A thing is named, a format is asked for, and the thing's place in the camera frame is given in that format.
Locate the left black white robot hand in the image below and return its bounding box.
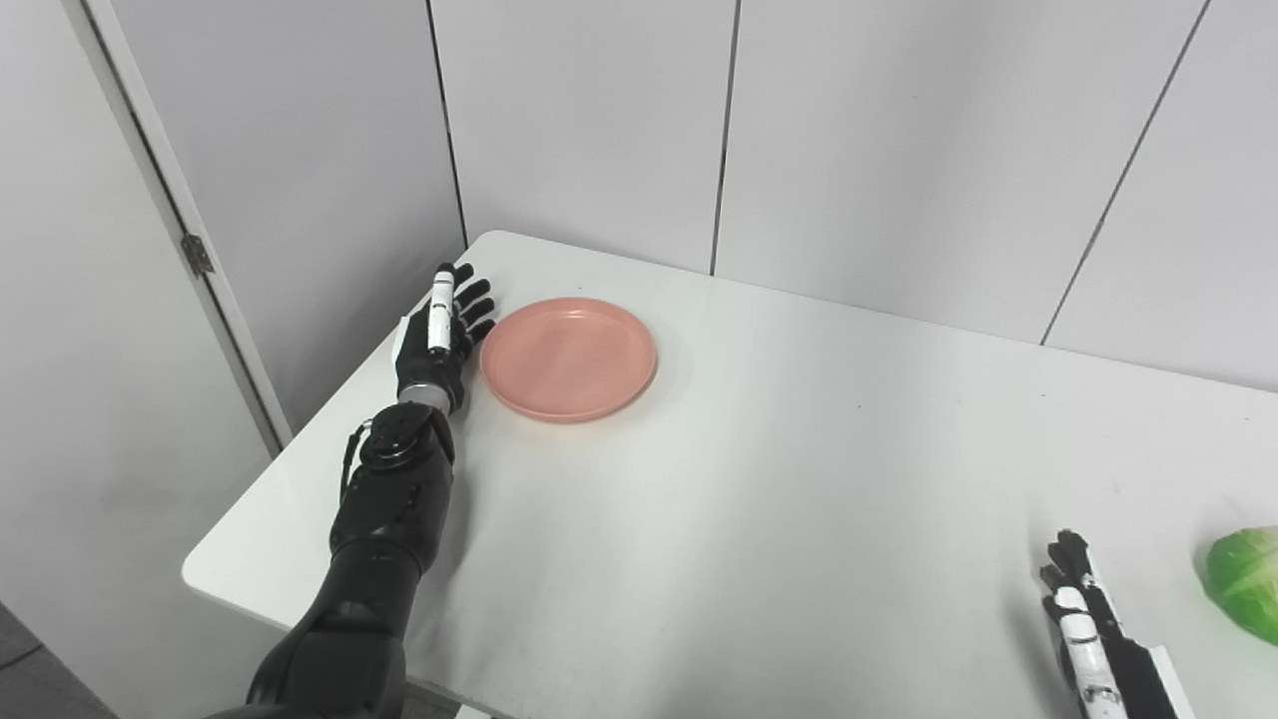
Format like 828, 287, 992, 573
392, 263, 497, 398

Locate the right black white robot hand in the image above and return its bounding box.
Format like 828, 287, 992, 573
1038, 529, 1194, 719

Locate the pink round plate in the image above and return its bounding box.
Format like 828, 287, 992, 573
479, 297, 659, 424

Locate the green white cabbage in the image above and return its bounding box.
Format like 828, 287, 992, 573
1203, 526, 1278, 647

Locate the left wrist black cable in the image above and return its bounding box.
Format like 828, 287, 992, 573
339, 419, 376, 500

